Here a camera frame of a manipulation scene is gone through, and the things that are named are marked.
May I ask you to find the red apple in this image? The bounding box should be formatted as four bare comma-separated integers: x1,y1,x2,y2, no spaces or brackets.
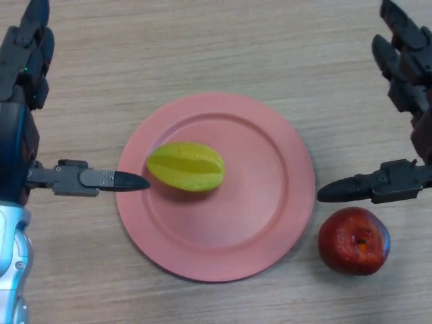
317,207,392,277

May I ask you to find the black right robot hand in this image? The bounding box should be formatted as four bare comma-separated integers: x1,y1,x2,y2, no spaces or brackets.
316,0,432,205

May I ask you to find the pink round plate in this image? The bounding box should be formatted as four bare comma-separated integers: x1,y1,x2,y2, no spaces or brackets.
115,92,317,282

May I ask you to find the yellow starfruit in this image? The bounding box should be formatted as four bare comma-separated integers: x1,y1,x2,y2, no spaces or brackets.
146,141,226,192

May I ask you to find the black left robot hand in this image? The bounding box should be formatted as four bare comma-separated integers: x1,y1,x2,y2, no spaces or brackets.
0,0,151,206

